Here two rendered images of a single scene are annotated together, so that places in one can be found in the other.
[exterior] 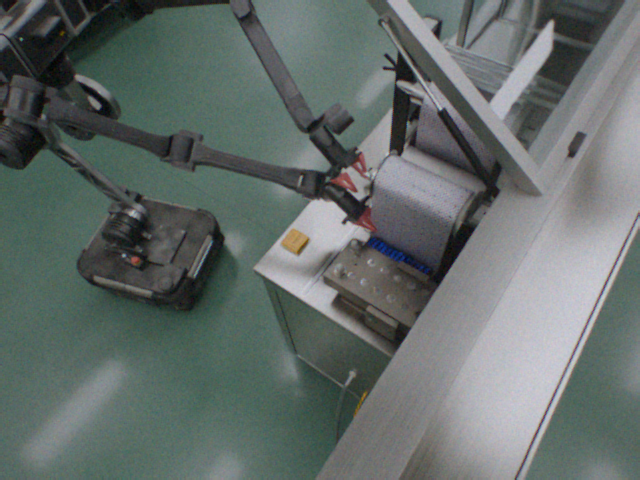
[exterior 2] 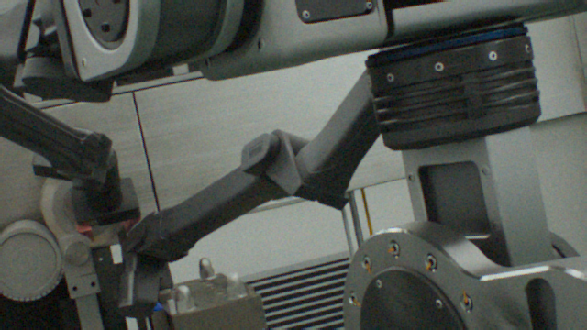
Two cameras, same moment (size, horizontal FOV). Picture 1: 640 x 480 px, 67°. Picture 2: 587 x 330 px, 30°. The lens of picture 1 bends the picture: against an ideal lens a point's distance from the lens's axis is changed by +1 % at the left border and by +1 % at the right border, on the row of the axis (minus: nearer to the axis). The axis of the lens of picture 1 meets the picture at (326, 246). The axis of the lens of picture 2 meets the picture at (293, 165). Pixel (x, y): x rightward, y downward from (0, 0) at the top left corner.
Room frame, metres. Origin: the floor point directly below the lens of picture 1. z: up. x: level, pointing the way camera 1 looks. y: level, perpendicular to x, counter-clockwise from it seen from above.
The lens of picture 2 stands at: (2.13, 1.21, 1.34)
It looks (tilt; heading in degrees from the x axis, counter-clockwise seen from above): 3 degrees down; 216
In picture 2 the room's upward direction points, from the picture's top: 12 degrees counter-clockwise
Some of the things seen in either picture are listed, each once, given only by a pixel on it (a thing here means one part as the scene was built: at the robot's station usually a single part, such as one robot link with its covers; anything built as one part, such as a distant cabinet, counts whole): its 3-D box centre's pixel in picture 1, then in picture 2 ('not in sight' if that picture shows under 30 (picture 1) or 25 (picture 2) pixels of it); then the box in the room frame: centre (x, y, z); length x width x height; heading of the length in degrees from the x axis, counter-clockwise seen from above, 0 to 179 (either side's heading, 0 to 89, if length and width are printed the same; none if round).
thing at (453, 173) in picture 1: (440, 182); (26, 256); (0.84, -0.35, 1.17); 0.26 x 0.12 x 0.12; 50
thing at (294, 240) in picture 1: (295, 240); not in sight; (0.86, 0.10, 0.91); 0.07 x 0.07 x 0.02; 50
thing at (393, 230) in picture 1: (405, 238); (131, 270); (0.71, -0.23, 1.11); 0.23 x 0.01 x 0.18; 50
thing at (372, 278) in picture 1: (394, 292); (202, 307); (0.59, -0.19, 1.00); 0.40 x 0.16 x 0.06; 50
